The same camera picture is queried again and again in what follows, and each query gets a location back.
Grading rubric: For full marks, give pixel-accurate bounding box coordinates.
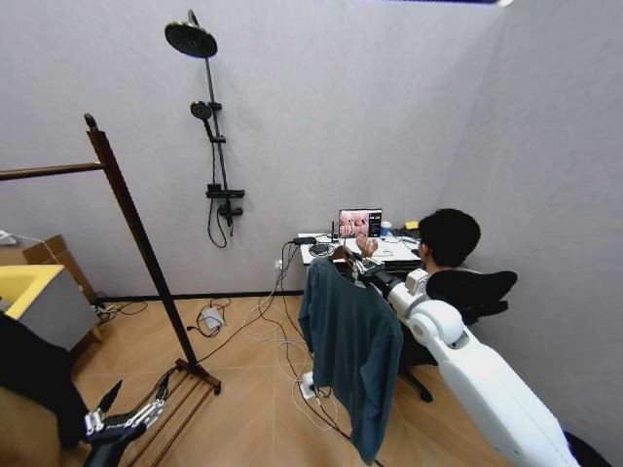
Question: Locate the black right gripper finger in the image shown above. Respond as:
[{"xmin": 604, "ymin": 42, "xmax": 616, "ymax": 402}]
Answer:
[
  {"xmin": 350, "ymin": 255, "xmax": 385, "ymax": 272},
  {"xmin": 349, "ymin": 269, "xmax": 379, "ymax": 290}
]

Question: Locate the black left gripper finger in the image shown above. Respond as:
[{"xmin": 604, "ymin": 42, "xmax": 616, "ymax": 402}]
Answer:
[
  {"xmin": 84, "ymin": 379, "xmax": 123, "ymax": 435},
  {"xmin": 127, "ymin": 372, "xmax": 172, "ymax": 431}
]

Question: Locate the wooden clothes hanger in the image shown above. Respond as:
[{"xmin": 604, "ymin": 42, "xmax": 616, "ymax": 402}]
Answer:
[{"xmin": 327, "ymin": 234, "xmax": 367, "ymax": 286}]

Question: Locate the teal long-sleeve garment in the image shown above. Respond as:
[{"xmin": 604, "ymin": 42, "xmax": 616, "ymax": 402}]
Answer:
[{"xmin": 297, "ymin": 255, "xmax": 404, "ymax": 466}]

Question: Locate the white desk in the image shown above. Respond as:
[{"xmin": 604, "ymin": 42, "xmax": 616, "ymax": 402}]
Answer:
[{"xmin": 297, "ymin": 228, "xmax": 425, "ymax": 268}]

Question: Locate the laptop with lit screen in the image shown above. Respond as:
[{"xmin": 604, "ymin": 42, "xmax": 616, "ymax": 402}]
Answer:
[{"xmin": 338, "ymin": 208, "xmax": 384, "ymax": 239}]

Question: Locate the black cloth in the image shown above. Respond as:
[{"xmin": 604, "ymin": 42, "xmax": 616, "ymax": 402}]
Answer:
[{"xmin": 0, "ymin": 310, "xmax": 92, "ymax": 449}]

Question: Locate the person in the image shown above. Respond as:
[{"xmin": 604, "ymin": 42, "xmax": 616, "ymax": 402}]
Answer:
[{"xmin": 417, "ymin": 207, "xmax": 483, "ymax": 271}]

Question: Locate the black office chair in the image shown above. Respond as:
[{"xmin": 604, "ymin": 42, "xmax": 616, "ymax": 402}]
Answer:
[{"xmin": 397, "ymin": 269, "xmax": 519, "ymax": 404}]

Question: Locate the grey flat floor box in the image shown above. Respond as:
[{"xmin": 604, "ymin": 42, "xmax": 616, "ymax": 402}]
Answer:
[{"xmin": 199, "ymin": 305, "xmax": 227, "ymax": 335}]

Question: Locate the grey cabinet with yellow top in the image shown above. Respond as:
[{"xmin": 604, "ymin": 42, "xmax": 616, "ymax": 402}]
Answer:
[{"xmin": 0, "ymin": 264, "xmax": 101, "ymax": 352}]

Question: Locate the white floor power strip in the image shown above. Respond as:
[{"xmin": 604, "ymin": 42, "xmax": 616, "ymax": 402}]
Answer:
[{"xmin": 298, "ymin": 371, "xmax": 322, "ymax": 401}]

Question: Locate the dark wooden clothes rack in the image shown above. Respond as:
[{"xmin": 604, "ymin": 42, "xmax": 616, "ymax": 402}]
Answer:
[{"xmin": 0, "ymin": 112, "xmax": 223, "ymax": 467}]

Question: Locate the cardboard box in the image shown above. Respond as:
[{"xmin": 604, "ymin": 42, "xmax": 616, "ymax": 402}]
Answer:
[{"xmin": 0, "ymin": 233, "xmax": 99, "ymax": 306}]

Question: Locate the black shower mixer with shelf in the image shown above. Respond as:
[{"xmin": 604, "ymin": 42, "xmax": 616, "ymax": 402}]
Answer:
[{"xmin": 204, "ymin": 183, "xmax": 246, "ymax": 238}]

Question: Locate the black hand shower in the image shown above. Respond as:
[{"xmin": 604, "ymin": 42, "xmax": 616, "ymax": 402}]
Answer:
[{"xmin": 189, "ymin": 100, "xmax": 216, "ymax": 143}]

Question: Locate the black round rain shower head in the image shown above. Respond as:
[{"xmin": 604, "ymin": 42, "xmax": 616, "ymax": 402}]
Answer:
[{"xmin": 164, "ymin": 8, "xmax": 219, "ymax": 60}]

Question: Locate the white floor cable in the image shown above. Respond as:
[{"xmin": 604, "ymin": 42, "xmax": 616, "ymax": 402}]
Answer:
[{"xmin": 242, "ymin": 262, "xmax": 342, "ymax": 434}]

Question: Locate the black floor cable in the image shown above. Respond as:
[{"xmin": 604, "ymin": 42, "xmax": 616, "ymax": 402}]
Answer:
[{"xmin": 187, "ymin": 240, "xmax": 354, "ymax": 439}]

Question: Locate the black shower hose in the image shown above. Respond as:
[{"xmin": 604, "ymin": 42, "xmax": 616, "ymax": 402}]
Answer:
[{"xmin": 206, "ymin": 139, "xmax": 230, "ymax": 250}]

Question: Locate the black shower riser rail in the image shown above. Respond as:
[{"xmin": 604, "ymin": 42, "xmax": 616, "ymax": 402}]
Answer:
[{"xmin": 202, "ymin": 56, "xmax": 232, "ymax": 192}]

